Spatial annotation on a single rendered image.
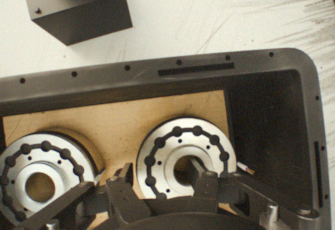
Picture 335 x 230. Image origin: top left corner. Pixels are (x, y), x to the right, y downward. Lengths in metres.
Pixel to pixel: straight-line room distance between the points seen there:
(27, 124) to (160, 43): 0.25
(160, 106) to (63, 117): 0.11
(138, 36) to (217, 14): 0.17
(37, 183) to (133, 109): 0.13
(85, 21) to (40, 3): 0.06
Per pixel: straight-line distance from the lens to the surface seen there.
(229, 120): 0.22
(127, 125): 0.19
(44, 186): 0.23
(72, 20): 0.31
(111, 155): 0.20
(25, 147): 0.21
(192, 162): 0.16
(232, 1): 0.43
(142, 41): 0.35
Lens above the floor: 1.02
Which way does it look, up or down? 85 degrees down
